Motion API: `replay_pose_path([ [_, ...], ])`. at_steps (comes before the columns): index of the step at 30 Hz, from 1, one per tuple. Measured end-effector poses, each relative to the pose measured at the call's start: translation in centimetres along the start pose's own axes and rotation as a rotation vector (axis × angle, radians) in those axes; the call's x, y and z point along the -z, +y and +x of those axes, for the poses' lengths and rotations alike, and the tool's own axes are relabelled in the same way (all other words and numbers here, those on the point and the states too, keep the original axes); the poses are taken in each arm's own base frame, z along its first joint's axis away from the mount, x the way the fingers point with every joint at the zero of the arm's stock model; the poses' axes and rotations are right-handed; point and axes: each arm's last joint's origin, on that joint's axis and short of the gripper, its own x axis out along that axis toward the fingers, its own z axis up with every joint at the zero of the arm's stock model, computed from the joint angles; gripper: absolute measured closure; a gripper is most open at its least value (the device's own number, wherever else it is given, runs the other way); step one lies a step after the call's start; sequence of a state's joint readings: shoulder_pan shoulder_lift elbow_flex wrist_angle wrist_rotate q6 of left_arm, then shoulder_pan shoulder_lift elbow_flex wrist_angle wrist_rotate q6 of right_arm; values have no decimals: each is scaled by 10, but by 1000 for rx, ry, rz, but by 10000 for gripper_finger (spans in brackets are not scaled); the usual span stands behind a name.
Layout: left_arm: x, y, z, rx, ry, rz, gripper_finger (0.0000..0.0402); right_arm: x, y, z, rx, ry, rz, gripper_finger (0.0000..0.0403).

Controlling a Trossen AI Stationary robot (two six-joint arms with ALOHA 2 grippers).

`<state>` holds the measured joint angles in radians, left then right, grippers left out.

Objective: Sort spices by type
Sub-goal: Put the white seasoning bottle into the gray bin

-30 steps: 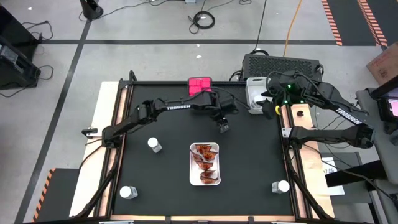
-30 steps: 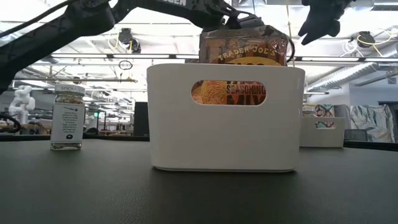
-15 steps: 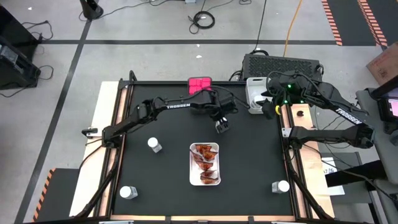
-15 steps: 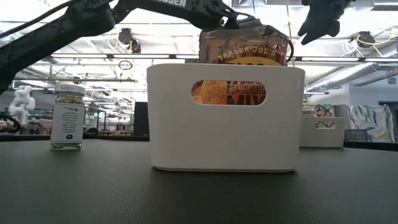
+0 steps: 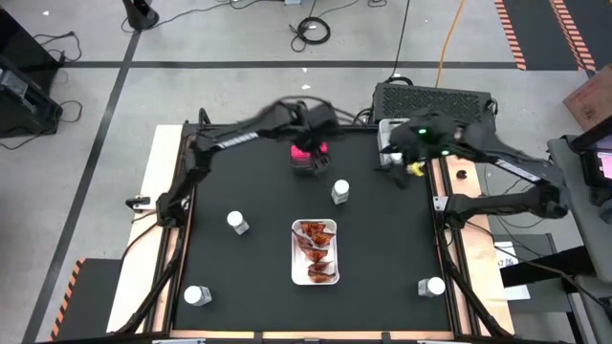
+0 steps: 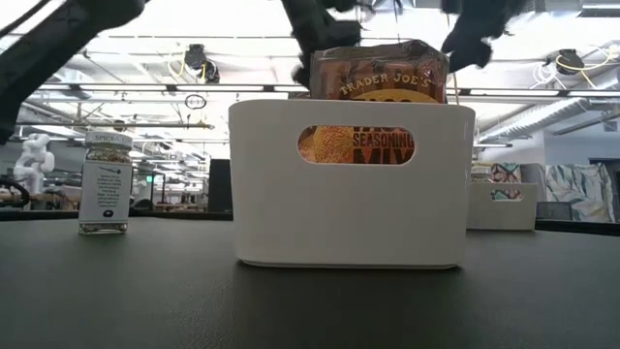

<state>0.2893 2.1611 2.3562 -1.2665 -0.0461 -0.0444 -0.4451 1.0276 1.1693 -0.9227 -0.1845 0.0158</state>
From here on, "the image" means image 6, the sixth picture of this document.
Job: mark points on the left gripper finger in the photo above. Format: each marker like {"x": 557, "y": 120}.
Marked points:
{"x": 304, "y": 72}

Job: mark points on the orange taco seasoning packet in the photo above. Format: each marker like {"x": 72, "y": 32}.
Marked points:
{"x": 378, "y": 72}

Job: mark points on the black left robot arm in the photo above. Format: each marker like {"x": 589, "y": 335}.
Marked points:
{"x": 48, "y": 48}

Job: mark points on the grey mesh chair back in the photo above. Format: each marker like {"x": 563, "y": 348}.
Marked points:
{"x": 554, "y": 211}

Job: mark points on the light grey plastic bin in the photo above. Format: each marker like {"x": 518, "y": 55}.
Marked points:
{"x": 504, "y": 213}

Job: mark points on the black monitor panel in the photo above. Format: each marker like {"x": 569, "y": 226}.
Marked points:
{"x": 220, "y": 186}

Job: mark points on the teal leaf patterned panel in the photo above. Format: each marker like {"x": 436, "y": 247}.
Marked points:
{"x": 579, "y": 191}

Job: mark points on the white plastic bin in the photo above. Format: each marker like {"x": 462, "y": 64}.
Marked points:
{"x": 349, "y": 218}

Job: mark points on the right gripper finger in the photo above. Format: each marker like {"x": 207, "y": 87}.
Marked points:
{"x": 470, "y": 51}

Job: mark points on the multicolour patterned panel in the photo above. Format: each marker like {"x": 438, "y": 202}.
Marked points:
{"x": 506, "y": 172}

